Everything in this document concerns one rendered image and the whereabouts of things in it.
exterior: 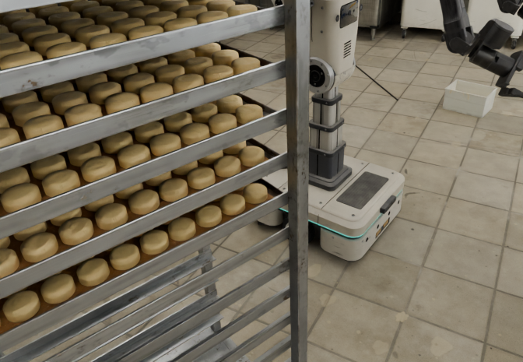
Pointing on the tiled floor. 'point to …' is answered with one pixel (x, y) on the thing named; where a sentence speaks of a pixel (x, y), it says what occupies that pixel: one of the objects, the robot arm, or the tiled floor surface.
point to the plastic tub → (469, 98)
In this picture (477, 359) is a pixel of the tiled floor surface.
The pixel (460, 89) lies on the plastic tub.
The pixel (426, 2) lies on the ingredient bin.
